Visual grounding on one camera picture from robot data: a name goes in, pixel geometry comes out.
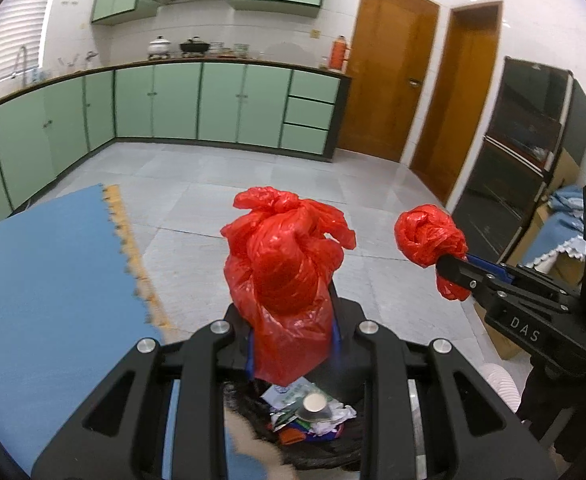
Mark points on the black wok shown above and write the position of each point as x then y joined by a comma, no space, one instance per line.
195,46

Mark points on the blue cloth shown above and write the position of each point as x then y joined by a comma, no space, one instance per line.
565,200

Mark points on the black trash bin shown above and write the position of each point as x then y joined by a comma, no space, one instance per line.
323,455

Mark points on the white lace cloth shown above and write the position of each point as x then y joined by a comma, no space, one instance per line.
558,252

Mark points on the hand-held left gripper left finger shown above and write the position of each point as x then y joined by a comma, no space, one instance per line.
235,345

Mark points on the large blue snack bag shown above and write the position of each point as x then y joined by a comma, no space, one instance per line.
318,436

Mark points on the metal faucet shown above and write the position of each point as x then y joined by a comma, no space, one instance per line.
16,67

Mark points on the blue foam mat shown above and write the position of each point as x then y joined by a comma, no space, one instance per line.
48,285

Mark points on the green lower kitchen cabinets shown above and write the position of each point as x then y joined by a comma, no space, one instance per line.
173,100

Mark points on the white pot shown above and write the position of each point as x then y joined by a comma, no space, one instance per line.
158,47

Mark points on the white paper cup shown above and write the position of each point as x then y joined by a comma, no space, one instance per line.
313,405

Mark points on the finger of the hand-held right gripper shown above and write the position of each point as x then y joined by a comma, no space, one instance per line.
488,266
460,272

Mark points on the plain cardboard box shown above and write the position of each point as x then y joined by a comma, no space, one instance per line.
533,240

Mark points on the yellow foam mat edge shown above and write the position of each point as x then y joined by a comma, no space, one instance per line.
138,270

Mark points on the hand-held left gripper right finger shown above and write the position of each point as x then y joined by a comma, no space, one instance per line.
350,340

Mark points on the white plastic bag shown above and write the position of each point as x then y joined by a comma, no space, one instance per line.
343,414

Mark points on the black glass cabinet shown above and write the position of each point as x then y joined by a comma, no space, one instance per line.
523,160

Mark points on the clear kitchen containers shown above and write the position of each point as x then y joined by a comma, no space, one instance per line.
230,50

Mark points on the green and white packet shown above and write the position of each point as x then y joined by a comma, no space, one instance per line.
285,395

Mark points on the person's right forearm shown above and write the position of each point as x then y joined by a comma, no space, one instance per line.
563,410

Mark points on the orange thermos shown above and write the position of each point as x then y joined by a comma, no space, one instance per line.
339,55

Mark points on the red plastic bag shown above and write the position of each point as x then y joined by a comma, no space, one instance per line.
283,280
423,235

